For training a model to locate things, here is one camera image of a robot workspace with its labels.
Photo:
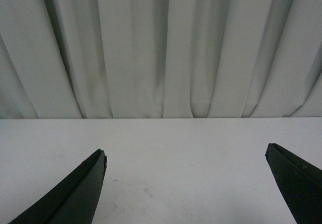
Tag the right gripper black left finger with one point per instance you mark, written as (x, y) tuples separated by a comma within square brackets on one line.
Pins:
[(74, 199)]

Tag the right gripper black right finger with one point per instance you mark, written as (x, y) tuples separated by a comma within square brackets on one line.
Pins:
[(298, 181)]

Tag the white pleated curtain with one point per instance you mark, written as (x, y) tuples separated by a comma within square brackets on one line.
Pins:
[(160, 58)]

